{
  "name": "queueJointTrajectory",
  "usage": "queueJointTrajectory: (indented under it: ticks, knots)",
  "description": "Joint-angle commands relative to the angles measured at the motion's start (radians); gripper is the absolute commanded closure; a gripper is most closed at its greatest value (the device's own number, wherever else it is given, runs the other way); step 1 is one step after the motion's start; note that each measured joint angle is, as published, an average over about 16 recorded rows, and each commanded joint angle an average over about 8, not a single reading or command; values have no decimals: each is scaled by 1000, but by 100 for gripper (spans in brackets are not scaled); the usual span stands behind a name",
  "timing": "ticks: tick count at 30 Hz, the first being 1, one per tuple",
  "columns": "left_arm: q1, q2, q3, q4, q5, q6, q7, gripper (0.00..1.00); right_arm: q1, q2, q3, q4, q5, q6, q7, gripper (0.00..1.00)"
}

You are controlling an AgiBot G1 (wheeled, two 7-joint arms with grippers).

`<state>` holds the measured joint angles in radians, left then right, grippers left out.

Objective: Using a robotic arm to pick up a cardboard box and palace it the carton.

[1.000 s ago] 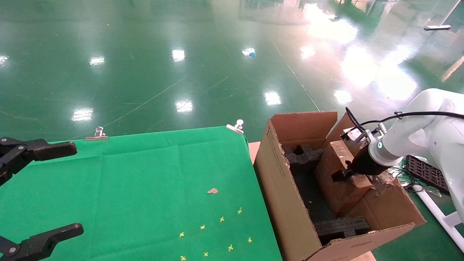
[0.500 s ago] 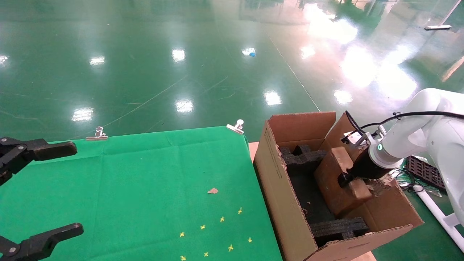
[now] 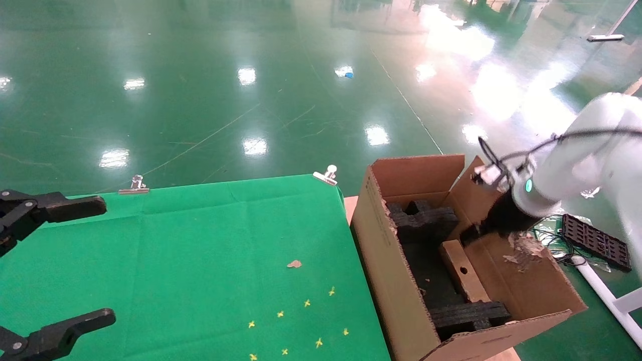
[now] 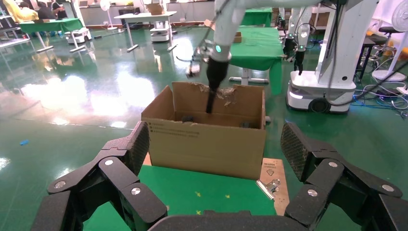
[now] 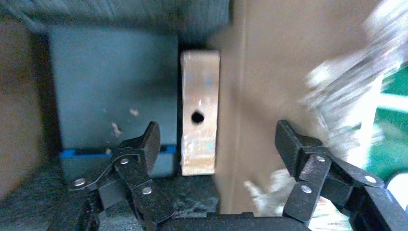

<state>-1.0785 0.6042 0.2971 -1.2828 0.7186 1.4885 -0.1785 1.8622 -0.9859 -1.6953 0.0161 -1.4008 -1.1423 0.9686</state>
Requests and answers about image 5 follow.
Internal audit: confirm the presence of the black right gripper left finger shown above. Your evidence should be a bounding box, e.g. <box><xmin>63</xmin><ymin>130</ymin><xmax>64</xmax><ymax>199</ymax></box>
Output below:
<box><xmin>67</xmin><ymin>121</ymin><xmax>175</xmax><ymax>231</ymax></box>

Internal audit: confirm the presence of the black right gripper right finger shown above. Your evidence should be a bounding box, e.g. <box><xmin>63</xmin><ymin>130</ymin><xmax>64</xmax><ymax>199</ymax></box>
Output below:
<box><xmin>274</xmin><ymin>119</ymin><xmax>385</xmax><ymax>224</ymax></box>

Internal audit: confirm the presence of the slim brown cardboard box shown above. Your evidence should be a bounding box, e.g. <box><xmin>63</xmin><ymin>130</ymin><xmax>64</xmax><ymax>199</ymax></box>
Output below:
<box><xmin>180</xmin><ymin>50</ymin><xmax>221</xmax><ymax>177</ymax></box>

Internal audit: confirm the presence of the large open cardboard carton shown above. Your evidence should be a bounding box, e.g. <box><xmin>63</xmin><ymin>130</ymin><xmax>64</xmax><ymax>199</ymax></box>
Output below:
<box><xmin>0</xmin><ymin>0</ymin><xmax>386</xmax><ymax>218</ymax></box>

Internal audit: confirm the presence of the black foam insert block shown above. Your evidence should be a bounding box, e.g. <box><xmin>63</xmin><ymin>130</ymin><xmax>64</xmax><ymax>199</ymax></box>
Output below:
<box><xmin>0</xmin><ymin>159</ymin><xmax>220</xmax><ymax>231</ymax></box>

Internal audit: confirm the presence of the dark foam bottom pad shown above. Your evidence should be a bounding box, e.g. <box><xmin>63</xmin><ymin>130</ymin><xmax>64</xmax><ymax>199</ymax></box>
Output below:
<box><xmin>48</xmin><ymin>25</ymin><xmax>179</xmax><ymax>179</ymax></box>

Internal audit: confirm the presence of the clear plastic bag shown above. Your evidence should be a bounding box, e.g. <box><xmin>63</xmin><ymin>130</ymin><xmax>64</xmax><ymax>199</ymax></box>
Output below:
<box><xmin>301</xmin><ymin>0</ymin><xmax>408</xmax><ymax>167</ymax></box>

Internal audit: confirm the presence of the white tube frame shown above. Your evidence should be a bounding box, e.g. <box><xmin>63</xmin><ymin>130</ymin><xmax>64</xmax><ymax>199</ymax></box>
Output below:
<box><xmin>377</xmin><ymin>94</ymin><xmax>408</xmax><ymax>112</ymax></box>

